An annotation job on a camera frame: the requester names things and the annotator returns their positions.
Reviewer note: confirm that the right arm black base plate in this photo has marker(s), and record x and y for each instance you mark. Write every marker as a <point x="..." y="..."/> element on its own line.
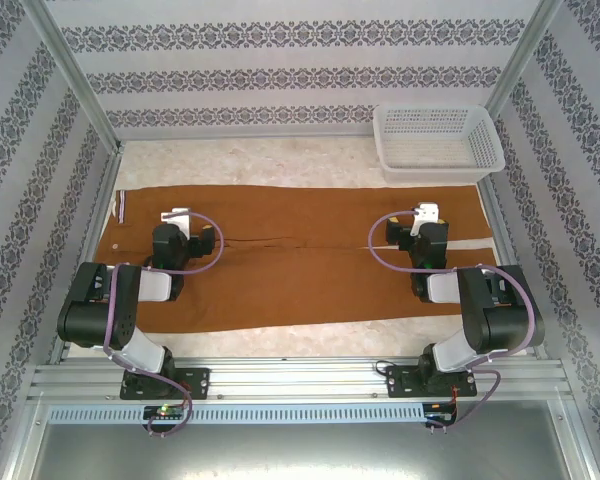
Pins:
<point x="402" y="382"/>

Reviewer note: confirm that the aluminium mounting rail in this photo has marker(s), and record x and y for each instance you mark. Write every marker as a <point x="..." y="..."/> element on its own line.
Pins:
<point x="300" y="377"/>

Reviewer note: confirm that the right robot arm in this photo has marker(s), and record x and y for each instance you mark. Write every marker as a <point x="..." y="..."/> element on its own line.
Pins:
<point x="505" y="320"/>

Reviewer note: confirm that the white plastic mesh basket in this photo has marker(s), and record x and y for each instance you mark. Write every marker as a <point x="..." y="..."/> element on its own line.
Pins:
<point x="432" y="150"/>

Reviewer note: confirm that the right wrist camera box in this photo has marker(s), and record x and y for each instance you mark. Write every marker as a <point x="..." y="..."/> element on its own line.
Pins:
<point x="426" y="212"/>

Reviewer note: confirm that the aluminium frame post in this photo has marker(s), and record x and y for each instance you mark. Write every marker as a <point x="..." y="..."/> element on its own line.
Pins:
<point x="525" y="55"/>
<point x="75" y="75"/>

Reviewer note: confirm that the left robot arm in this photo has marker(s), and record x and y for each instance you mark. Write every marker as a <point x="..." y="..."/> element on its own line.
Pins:
<point x="90" y="310"/>

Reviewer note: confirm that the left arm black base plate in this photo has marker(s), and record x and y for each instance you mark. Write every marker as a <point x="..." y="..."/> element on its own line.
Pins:
<point x="195" y="382"/>

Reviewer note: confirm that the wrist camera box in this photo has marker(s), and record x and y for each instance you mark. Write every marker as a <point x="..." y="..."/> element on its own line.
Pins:
<point x="426" y="212"/>
<point x="176" y="218"/>

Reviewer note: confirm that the brown long pants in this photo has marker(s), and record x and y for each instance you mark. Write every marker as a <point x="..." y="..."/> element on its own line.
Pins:
<point x="290" y="285"/>

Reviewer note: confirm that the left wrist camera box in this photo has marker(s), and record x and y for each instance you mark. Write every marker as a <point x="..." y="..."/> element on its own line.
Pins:
<point x="176" y="218"/>

